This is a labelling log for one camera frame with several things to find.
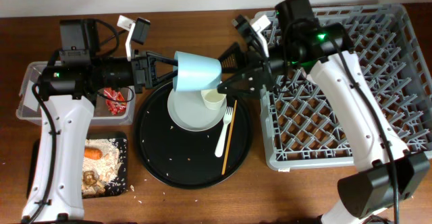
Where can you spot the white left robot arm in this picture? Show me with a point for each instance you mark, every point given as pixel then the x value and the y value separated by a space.
pixel 66 92

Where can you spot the light blue plate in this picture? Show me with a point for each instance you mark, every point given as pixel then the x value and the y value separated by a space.
pixel 189 112

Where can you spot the brown food scrap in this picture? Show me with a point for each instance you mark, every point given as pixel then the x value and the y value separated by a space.
pixel 89 178

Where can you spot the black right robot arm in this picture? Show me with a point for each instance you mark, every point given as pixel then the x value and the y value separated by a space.
pixel 387 171

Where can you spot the grey dishwasher rack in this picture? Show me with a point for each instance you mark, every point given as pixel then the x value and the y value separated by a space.
pixel 300 130

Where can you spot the red snack wrapper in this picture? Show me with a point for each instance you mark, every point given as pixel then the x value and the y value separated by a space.
pixel 115 101

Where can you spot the cream plastic cup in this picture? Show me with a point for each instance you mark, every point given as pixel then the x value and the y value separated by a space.
pixel 213 100

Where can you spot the black rectangular tray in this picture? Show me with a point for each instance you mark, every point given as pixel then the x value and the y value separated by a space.
pixel 111 170

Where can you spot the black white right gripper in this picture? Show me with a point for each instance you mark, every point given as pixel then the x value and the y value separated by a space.
pixel 260 68

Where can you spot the wooden chopstick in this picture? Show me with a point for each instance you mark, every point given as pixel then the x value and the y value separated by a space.
pixel 228 143

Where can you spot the clear plastic bin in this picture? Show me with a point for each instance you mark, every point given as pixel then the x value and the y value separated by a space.
pixel 29 110

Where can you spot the white plastic fork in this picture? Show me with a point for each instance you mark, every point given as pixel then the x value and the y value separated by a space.
pixel 227 119

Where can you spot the orange carrot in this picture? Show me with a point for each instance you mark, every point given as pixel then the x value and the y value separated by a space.
pixel 93 153

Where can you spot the food leftovers pile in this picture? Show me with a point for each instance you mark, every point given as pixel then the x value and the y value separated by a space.
pixel 104 167

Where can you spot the round black tray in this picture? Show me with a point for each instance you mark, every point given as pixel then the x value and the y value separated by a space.
pixel 185 159

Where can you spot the blue plastic cup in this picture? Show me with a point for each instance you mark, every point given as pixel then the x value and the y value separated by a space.
pixel 196 72

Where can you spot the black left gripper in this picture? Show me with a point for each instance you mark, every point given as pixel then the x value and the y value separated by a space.
pixel 148 60

